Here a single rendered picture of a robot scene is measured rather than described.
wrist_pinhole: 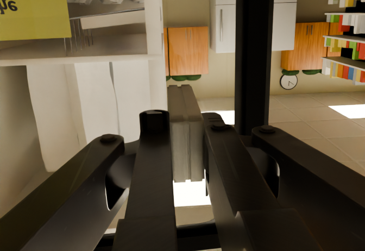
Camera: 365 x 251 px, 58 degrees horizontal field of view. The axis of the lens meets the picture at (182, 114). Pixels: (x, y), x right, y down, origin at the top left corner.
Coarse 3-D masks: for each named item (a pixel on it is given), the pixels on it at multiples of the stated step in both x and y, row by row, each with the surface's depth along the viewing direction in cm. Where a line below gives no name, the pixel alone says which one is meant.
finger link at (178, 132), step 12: (168, 96) 18; (180, 96) 18; (168, 108) 16; (180, 108) 15; (180, 120) 14; (180, 132) 14; (180, 144) 14; (180, 156) 14; (180, 168) 14; (180, 180) 15
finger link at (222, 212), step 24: (216, 144) 12; (240, 144) 12; (216, 168) 10; (240, 168) 10; (216, 192) 11; (240, 192) 9; (264, 192) 9; (216, 216) 11; (240, 216) 7; (264, 216) 7; (288, 216) 7; (240, 240) 7; (264, 240) 6; (288, 240) 6; (312, 240) 6
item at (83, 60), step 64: (0, 0) 18; (64, 0) 18; (128, 0) 19; (192, 0) 19; (0, 64) 19; (64, 64) 19; (128, 64) 20; (192, 64) 20; (0, 128) 20; (64, 128) 20; (128, 128) 21; (0, 192) 21; (192, 192) 23
